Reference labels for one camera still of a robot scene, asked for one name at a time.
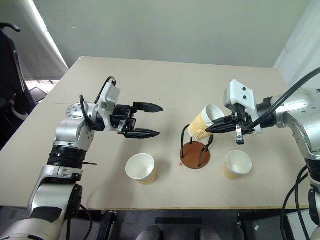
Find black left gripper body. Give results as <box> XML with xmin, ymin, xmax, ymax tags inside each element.
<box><xmin>111</xmin><ymin>104</ymin><xmax>138</xmax><ymax>135</ymax></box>

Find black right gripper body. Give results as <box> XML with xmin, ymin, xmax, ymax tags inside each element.
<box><xmin>231</xmin><ymin>103</ymin><xmax>255</xmax><ymax>146</ymax></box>

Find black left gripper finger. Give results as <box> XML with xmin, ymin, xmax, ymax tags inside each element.
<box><xmin>123</xmin><ymin>128</ymin><xmax>161</xmax><ymax>139</ymax></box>
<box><xmin>131</xmin><ymin>101</ymin><xmax>165</xmax><ymax>115</ymax></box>

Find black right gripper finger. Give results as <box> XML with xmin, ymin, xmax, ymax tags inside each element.
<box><xmin>212</xmin><ymin>114</ymin><xmax>238</xmax><ymax>126</ymax></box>
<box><xmin>204</xmin><ymin>122</ymin><xmax>238</xmax><ymax>135</ymax></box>

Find ribbed brown paper cup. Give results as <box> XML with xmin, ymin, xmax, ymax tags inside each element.
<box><xmin>220</xmin><ymin>149</ymin><xmax>253</xmax><ymax>181</ymax></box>
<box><xmin>188</xmin><ymin>103</ymin><xmax>226</xmax><ymax>142</ymax></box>
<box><xmin>125</xmin><ymin>152</ymin><xmax>158</xmax><ymax>186</ymax></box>

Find white curtain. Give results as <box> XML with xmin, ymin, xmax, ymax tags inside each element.
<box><xmin>273</xmin><ymin>0</ymin><xmax>320</xmax><ymax>90</ymax></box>
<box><xmin>24</xmin><ymin>0</ymin><xmax>70</xmax><ymax>82</ymax></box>

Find black office chair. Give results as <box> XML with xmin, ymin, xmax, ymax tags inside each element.
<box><xmin>0</xmin><ymin>22</ymin><xmax>40</xmax><ymax>152</ymax></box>

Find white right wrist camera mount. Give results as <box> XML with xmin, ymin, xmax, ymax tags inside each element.
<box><xmin>223</xmin><ymin>79</ymin><xmax>263</xmax><ymax>135</ymax></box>

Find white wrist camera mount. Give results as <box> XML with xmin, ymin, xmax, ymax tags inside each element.
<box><xmin>97</xmin><ymin>81</ymin><xmax>122</xmax><ymax>131</ymax></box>
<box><xmin>223</xmin><ymin>79</ymin><xmax>263</xmax><ymax>135</ymax></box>

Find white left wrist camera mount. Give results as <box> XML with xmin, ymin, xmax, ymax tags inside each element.
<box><xmin>97</xmin><ymin>81</ymin><xmax>122</xmax><ymax>131</ymax></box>

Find wire cup holder wooden base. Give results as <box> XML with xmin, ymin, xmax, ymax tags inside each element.
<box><xmin>179</xmin><ymin>123</ymin><xmax>215</xmax><ymax>171</ymax></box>

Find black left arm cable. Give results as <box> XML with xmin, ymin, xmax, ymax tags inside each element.
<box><xmin>79</xmin><ymin>76</ymin><xmax>118</xmax><ymax>126</ymax></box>

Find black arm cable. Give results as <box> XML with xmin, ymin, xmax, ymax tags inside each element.
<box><xmin>246</xmin><ymin>67</ymin><xmax>320</xmax><ymax>131</ymax></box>
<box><xmin>79</xmin><ymin>76</ymin><xmax>118</xmax><ymax>126</ymax></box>

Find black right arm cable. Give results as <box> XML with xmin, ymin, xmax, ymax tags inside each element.
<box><xmin>246</xmin><ymin>67</ymin><xmax>320</xmax><ymax>131</ymax></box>

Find black table frame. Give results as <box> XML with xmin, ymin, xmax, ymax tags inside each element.
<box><xmin>74</xmin><ymin>209</ymin><xmax>286</xmax><ymax>240</ymax></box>

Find black robot body cables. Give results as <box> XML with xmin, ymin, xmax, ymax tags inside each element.
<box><xmin>280</xmin><ymin>164</ymin><xmax>312</xmax><ymax>240</ymax></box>

